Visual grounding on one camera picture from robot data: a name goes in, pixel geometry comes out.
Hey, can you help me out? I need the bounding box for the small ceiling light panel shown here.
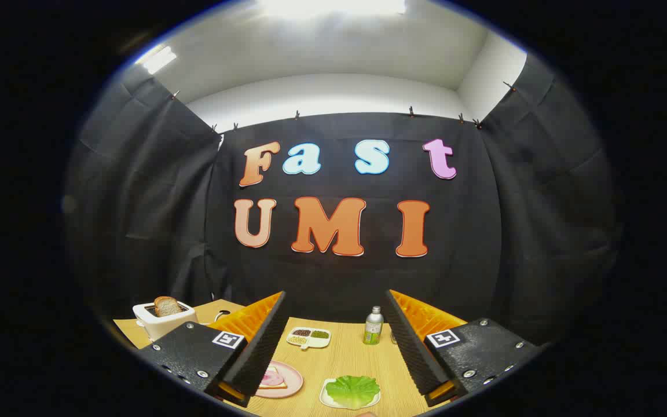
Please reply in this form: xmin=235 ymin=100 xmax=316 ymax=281
xmin=137 ymin=46 xmax=178 ymax=75

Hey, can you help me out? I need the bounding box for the white toaster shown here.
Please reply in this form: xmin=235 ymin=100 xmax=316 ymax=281
xmin=133 ymin=300 xmax=198 ymax=342

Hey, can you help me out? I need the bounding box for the green lettuce leaf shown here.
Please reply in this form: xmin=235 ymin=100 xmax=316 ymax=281
xmin=326 ymin=375 xmax=380 ymax=409

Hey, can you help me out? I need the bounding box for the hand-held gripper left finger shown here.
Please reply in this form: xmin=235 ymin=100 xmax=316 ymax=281
xmin=137 ymin=291 xmax=288 ymax=408

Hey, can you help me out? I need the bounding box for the white square plate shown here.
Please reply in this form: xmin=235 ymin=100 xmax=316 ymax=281
xmin=319 ymin=378 xmax=382 ymax=410

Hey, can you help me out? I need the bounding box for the large ceiling light panel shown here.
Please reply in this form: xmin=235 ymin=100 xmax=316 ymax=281
xmin=255 ymin=0 xmax=406 ymax=17

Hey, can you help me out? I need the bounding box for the toasted bread slice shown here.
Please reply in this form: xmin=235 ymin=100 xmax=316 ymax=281
xmin=154 ymin=296 xmax=182 ymax=317

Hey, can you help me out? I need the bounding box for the black backdrop cloth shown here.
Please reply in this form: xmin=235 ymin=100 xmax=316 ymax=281
xmin=64 ymin=55 xmax=624 ymax=348

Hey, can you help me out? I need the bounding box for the silver bottle with green label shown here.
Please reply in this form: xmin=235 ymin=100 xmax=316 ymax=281
xmin=363 ymin=306 xmax=384 ymax=346

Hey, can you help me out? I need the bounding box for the white bread slice under ham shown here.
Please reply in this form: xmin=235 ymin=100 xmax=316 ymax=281
xmin=261 ymin=366 xmax=288 ymax=390

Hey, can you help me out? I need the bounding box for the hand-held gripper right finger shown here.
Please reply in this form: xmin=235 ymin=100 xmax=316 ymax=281
xmin=381 ymin=289 xmax=543 ymax=408

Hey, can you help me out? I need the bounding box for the white divided dish with beans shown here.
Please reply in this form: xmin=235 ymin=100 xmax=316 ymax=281
xmin=287 ymin=327 xmax=332 ymax=351

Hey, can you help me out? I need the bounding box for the pink plate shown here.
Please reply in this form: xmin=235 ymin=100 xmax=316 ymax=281
xmin=255 ymin=360 xmax=304 ymax=399

